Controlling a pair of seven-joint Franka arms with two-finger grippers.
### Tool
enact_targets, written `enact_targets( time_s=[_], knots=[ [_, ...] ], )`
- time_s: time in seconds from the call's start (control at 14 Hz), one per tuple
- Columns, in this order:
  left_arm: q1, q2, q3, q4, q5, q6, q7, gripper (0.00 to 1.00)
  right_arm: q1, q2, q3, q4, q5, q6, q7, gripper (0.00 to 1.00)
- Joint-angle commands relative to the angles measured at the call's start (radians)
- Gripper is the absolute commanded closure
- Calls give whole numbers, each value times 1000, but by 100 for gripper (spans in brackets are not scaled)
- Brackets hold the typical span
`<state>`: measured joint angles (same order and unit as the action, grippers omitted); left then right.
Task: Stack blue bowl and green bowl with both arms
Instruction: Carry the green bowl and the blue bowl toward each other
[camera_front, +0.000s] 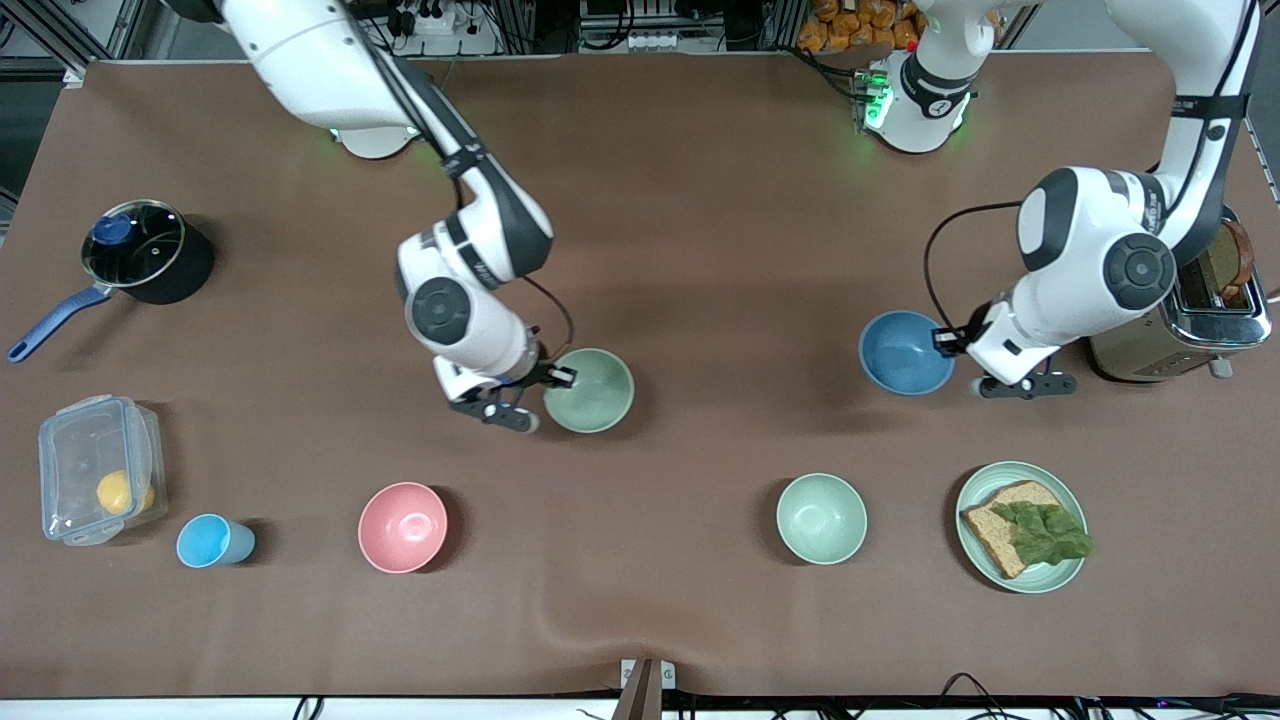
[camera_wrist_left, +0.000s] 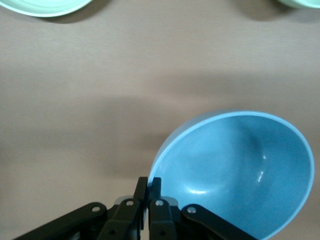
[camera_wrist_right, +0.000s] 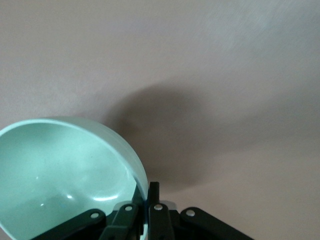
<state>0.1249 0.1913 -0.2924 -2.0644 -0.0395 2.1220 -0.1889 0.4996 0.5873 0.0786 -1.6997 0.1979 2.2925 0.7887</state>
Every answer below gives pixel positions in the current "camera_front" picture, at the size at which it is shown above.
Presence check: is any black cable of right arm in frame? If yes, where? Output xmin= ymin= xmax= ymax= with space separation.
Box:
xmin=340 ymin=0 xmax=577 ymax=363

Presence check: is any glass lid with blue knob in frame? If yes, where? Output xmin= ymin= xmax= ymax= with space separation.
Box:
xmin=82 ymin=200 xmax=187 ymax=289

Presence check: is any brown wooden post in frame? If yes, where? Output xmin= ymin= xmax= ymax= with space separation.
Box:
xmin=612 ymin=662 xmax=653 ymax=720

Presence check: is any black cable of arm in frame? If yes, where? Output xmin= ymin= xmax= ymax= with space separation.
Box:
xmin=924 ymin=0 xmax=1263 ymax=336
xmin=340 ymin=0 xmax=577 ymax=363

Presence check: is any clear plastic lidded container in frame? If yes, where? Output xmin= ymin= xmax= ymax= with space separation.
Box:
xmin=38 ymin=395 xmax=168 ymax=547

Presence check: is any metal table bracket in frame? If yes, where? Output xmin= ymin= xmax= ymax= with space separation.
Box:
xmin=620 ymin=658 xmax=677 ymax=691

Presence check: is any blue bowl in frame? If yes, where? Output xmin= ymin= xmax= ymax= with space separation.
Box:
xmin=858 ymin=310 xmax=957 ymax=397

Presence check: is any green lettuce leaf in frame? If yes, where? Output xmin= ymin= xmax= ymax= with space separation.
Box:
xmin=990 ymin=500 xmax=1096 ymax=567

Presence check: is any toasted bread slice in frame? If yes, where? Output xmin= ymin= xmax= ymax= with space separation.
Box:
xmin=1195 ymin=218 xmax=1257 ymax=306

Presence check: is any green bowl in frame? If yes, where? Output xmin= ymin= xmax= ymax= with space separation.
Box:
xmin=543 ymin=348 xmax=636 ymax=434
xmin=776 ymin=473 xmax=869 ymax=566

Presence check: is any black pot with blue handle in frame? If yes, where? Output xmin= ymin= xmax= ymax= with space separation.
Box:
xmin=8 ymin=200 xmax=216 ymax=363

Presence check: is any green plate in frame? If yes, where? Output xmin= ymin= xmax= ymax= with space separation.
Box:
xmin=955 ymin=461 xmax=1089 ymax=595

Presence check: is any white power strip with plugs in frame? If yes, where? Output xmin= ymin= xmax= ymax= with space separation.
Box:
xmin=385 ymin=0 xmax=501 ymax=57

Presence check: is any brown bread slice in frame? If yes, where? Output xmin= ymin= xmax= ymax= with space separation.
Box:
xmin=960 ymin=480 xmax=1063 ymax=581

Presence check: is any beige and chrome toaster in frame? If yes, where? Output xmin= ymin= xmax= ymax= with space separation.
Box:
xmin=1088 ymin=205 xmax=1273 ymax=383

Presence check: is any blue plastic cup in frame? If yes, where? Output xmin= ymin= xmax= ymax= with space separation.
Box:
xmin=176 ymin=513 xmax=256 ymax=569

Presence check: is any white socket strip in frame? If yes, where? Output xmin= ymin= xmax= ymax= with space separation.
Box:
xmin=580 ymin=25 xmax=721 ymax=54

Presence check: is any orange snack packet pile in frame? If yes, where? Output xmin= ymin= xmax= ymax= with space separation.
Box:
xmin=798 ymin=0 xmax=926 ymax=53

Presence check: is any pink bowl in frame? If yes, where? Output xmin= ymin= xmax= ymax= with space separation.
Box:
xmin=358 ymin=482 xmax=449 ymax=574

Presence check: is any brown table cover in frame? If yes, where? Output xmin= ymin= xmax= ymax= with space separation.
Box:
xmin=0 ymin=50 xmax=1280 ymax=701

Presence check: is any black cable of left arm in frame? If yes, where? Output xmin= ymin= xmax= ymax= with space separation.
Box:
xmin=924 ymin=0 xmax=1263 ymax=336

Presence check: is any yellow fruit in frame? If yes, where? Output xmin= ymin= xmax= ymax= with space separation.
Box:
xmin=96 ymin=470 xmax=157 ymax=517

